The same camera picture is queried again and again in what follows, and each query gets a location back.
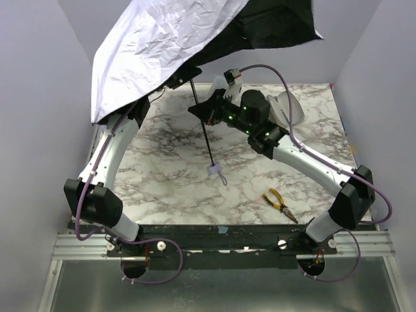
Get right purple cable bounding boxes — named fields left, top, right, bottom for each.
left=239, top=64, right=393, bottom=282

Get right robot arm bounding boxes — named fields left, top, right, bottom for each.
left=188, top=89, right=375, bottom=244

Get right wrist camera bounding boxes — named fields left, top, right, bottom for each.
left=211, top=68, right=243, bottom=99

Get lavender umbrella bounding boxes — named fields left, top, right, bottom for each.
left=90, top=0, right=325, bottom=187

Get beige umbrella case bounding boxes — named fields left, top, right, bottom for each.
left=266, top=91, right=305, bottom=128

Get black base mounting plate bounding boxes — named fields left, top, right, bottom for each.
left=107, top=225, right=337, bottom=270

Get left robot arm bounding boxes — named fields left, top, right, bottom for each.
left=64, top=96, right=150, bottom=244

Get yellow handled pliers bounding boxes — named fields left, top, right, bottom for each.
left=262, top=188, right=298, bottom=224

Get aluminium extrusion rail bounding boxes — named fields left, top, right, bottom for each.
left=53, top=226, right=396, bottom=261

